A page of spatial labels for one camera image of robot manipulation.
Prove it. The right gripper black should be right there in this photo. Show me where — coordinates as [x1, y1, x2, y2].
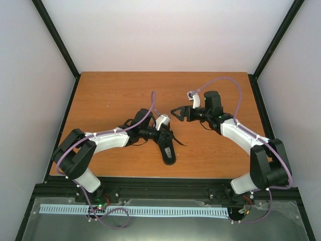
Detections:
[171, 105, 211, 122]

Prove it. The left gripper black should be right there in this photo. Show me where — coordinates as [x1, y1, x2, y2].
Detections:
[140, 127, 174, 145]

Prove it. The black canvas shoe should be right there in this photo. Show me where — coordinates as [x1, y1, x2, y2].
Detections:
[157, 141, 176, 165]

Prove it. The black shoelace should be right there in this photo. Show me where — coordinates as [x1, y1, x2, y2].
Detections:
[170, 131, 186, 146]

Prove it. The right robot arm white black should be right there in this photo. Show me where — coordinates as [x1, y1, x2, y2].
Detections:
[171, 91, 291, 203]

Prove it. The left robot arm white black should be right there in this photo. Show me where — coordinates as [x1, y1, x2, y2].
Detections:
[52, 108, 176, 202]

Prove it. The left controller board with leds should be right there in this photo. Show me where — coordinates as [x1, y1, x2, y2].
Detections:
[89, 193, 110, 213]

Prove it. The right wiring connector bundle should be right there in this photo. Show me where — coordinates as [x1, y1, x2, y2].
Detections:
[238, 195, 253, 217]

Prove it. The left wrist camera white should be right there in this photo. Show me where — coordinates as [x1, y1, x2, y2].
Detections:
[155, 114, 171, 131]

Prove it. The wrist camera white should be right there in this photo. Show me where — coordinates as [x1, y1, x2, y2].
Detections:
[187, 91, 201, 109]
[155, 114, 171, 131]

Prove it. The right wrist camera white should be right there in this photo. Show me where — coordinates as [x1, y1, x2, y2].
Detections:
[187, 91, 201, 109]

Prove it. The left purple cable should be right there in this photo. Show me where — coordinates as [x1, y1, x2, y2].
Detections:
[55, 90, 161, 230]

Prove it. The purple cable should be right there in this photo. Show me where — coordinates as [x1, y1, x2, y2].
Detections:
[55, 90, 161, 230]
[195, 76, 294, 224]

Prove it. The right black frame post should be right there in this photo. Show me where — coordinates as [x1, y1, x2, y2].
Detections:
[252, 0, 305, 79]

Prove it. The black frame post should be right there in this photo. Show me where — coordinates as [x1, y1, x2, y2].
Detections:
[252, 0, 305, 79]
[31, 0, 81, 79]

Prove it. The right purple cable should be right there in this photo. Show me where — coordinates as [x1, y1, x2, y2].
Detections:
[195, 76, 294, 224]

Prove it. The black aluminium frame base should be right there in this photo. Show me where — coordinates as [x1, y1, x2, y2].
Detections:
[15, 72, 316, 241]

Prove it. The light blue cable duct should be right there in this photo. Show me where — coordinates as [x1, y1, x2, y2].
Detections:
[39, 204, 229, 219]

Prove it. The left black frame post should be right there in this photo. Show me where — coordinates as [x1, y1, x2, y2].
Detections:
[31, 0, 81, 79]

